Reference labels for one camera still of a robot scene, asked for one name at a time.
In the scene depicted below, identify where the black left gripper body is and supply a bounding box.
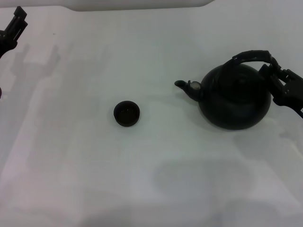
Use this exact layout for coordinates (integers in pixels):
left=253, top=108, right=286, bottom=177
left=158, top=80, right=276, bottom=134
left=0, top=29, right=19, bottom=60

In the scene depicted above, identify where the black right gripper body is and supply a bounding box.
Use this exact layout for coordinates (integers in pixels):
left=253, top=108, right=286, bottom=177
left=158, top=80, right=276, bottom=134
left=272, top=72, right=303, bottom=118

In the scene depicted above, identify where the black round teapot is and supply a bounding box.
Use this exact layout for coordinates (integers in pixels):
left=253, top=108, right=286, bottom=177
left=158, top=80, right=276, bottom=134
left=174, top=49, right=276, bottom=131

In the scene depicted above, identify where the small dark brown teacup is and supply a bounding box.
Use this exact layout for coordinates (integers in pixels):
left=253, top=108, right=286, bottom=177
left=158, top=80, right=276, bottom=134
left=113, top=100, right=141, bottom=128

